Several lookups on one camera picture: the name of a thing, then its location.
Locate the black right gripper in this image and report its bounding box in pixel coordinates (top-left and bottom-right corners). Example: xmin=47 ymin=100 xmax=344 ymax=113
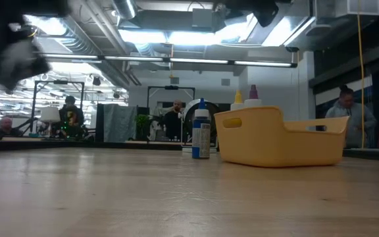
xmin=214 ymin=0 xmax=292 ymax=28

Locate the yellow-capped food coloring bottle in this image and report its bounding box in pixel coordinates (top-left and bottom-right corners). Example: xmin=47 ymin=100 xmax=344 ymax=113
xmin=230 ymin=90 xmax=245 ymax=111

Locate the blue-capped food coloring bottle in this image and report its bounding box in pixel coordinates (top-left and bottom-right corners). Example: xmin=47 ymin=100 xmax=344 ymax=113
xmin=191 ymin=97 xmax=212 ymax=160

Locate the purple-capped food coloring bottle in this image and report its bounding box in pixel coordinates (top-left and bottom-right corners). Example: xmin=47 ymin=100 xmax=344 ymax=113
xmin=243 ymin=84 xmax=263 ymax=109

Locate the grey ceiling box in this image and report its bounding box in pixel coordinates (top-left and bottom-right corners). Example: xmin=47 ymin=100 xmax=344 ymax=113
xmin=191 ymin=8 xmax=217 ymax=30

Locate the long tube light fixture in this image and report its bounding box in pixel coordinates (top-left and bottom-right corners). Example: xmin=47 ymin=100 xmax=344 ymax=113
xmin=41 ymin=51 xmax=298 ymax=69

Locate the white ceiling box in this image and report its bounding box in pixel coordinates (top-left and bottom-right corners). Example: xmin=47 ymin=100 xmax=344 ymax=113
xmin=336 ymin=0 xmax=379 ymax=17

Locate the person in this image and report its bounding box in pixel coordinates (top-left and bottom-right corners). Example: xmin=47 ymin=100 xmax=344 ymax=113
xmin=57 ymin=95 xmax=86 ymax=139
xmin=162 ymin=99 xmax=186 ymax=142
xmin=0 ymin=115 xmax=24 ymax=138
xmin=324 ymin=84 xmax=378 ymax=149

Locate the white table lamp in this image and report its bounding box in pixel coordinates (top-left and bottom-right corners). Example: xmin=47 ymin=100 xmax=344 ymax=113
xmin=39 ymin=105 xmax=61 ymax=138

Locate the yellow plastic bin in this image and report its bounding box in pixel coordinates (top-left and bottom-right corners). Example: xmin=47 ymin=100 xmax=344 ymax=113
xmin=213 ymin=105 xmax=351 ymax=168

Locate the beige cloth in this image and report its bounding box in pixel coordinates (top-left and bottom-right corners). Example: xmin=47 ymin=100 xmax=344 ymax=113
xmin=149 ymin=105 xmax=167 ymax=141

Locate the grey cloth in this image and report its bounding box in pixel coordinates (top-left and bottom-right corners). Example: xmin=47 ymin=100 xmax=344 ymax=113
xmin=102 ymin=103 xmax=138 ymax=143

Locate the green plant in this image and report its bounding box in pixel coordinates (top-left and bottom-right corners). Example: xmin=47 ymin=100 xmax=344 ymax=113
xmin=134 ymin=113 xmax=153 ymax=142

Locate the ribbed silver air duct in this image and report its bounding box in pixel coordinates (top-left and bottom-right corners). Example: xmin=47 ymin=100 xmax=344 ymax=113
xmin=49 ymin=0 xmax=105 ymax=55

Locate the black rig frame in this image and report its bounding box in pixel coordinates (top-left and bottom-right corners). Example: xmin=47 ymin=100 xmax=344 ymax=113
xmin=146 ymin=85 xmax=197 ymax=142
xmin=31 ymin=80 xmax=86 ymax=139

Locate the yellow hanging cord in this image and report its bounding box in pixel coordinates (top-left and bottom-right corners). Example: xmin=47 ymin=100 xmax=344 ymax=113
xmin=356 ymin=0 xmax=366 ymax=149

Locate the smooth silver air duct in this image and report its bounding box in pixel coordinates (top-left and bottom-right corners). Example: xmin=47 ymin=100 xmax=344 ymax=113
xmin=112 ymin=0 xmax=138 ymax=20

